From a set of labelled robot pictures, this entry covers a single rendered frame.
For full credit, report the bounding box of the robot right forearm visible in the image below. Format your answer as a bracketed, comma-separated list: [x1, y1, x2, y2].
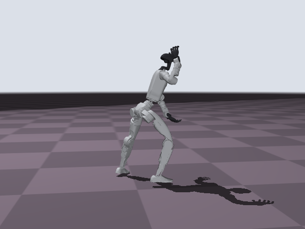
[168, 57, 182, 82]

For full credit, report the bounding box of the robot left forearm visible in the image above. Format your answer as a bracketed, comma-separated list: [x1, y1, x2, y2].
[158, 101, 169, 118]

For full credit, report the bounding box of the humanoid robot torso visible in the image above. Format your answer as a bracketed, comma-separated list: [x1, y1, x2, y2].
[134, 69, 167, 118]

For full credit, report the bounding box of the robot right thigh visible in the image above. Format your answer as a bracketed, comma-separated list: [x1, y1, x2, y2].
[141, 110, 173, 147]

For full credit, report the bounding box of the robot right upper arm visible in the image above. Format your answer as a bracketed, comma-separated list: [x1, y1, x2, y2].
[159, 72, 178, 85]

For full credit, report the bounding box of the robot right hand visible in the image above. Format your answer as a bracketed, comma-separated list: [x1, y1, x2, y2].
[169, 46, 180, 62]

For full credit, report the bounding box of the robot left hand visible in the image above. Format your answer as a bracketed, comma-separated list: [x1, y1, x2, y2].
[167, 113, 181, 123]

